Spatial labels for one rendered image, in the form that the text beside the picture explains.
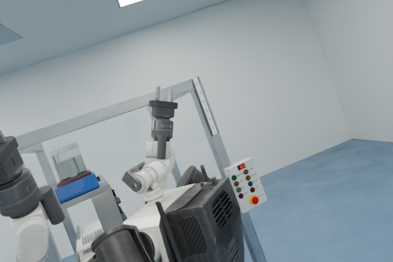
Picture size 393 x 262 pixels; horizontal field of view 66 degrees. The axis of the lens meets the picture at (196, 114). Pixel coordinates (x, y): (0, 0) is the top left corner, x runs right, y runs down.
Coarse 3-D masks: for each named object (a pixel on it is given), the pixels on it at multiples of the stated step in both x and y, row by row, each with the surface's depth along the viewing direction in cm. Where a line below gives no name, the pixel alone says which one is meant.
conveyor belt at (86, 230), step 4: (96, 220) 273; (92, 224) 266; (96, 224) 261; (100, 224) 257; (80, 228) 268; (84, 228) 263; (88, 228) 258; (92, 228) 253; (96, 228) 249; (100, 228) 245; (80, 232) 255; (84, 232) 250; (88, 232) 246; (80, 236) 243; (80, 260) 190; (84, 260) 188
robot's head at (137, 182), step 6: (132, 168) 89; (138, 168) 94; (126, 174) 86; (132, 174) 87; (138, 174) 87; (126, 180) 87; (132, 180) 86; (138, 180) 86; (144, 180) 86; (132, 186) 86; (138, 186) 86; (144, 186) 86; (138, 192) 87
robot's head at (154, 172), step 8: (144, 168) 93; (152, 168) 92; (160, 168) 93; (144, 176) 87; (152, 176) 90; (160, 176) 92; (152, 184) 90; (144, 192) 91; (152, 192) 89; (160, 192) 90
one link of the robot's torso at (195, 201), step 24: (168, 192) 98; (192, 192) 88; (216, 192) 82; (144, 216) 82; (168, 216) 78; (192, 216) 75; (216, 216) 78; (240, 216) 91; (144, 240) 77; (168, 240) 77; (192, 240) 77; (216, 240) 75; (240, 240) 90
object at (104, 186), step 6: (102, 186) 154; (108, 186) 154; (90, 192) 150; (96, 192) 151; (102, 192) 152; (78, 198) 148; (84, 198) 149; (60, 204) 146; (66, 204) 146; (72, 204) 147
